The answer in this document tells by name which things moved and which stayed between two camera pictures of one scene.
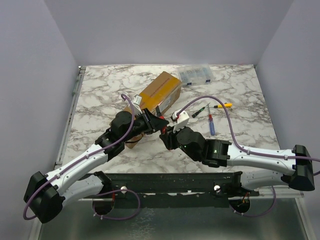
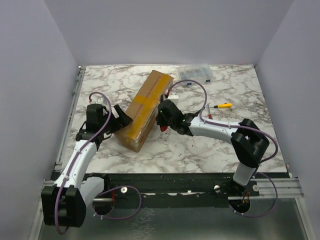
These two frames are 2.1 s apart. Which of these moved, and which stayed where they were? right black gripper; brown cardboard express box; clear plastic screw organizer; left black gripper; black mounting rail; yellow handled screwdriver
Moved: brown cardboard express box; left black gripper; right black gripper
Stayed: clear plastic screw organizer; yellow handled screwdriver; black mounting rail
